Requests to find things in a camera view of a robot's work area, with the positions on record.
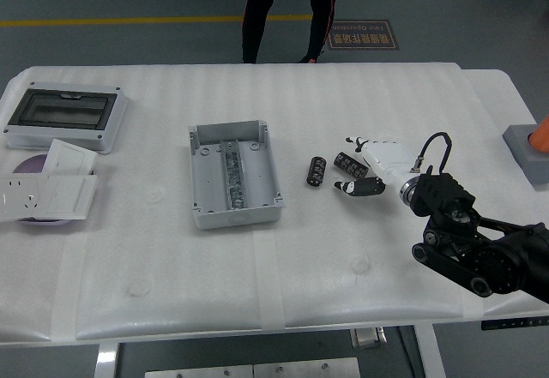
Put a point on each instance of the robot right hand white shell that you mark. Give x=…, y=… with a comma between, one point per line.
x=388, y=157

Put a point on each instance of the black cylindrical battery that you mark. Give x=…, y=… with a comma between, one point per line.
x=316, y=171
x=349, y=164

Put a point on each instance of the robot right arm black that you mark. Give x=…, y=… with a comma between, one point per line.
x=446, y=198

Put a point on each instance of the open grey junction box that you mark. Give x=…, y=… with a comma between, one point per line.
x=257, y=181

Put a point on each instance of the grey distribution box dark window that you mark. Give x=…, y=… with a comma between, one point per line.
x=64, y=110

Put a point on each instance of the brown floor sign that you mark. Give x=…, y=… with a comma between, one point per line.
x=364, y=35

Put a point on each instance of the white foam mat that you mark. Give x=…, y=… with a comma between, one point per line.
x=300, y=258

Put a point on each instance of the grey square block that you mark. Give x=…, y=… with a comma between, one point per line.
x=525, y=157

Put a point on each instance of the orange cone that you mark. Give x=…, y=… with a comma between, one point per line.
x=541, y=138

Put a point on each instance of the person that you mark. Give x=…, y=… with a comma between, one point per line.
x=257, y=9

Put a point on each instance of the white table leg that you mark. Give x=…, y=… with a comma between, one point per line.
x=431, y=352
x=107, y=361

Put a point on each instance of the black table control panel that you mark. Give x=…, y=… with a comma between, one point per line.
x=514, y=323

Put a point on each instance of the purple round plate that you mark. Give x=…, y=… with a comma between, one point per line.
x=30, y=164

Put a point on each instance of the metal mounting rail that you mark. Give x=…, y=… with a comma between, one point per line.
x=233, y=176

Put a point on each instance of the metal table bracket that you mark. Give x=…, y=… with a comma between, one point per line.
x=369, y=338

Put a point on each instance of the grey metal base plate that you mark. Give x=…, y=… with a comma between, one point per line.
x=306, y=368
x=197, y=372

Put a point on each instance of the white switch panel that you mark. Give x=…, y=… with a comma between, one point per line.
x=68, y=196
x=68, y=157

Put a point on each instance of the white wall socket panel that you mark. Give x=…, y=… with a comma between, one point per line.
x=17, y=198

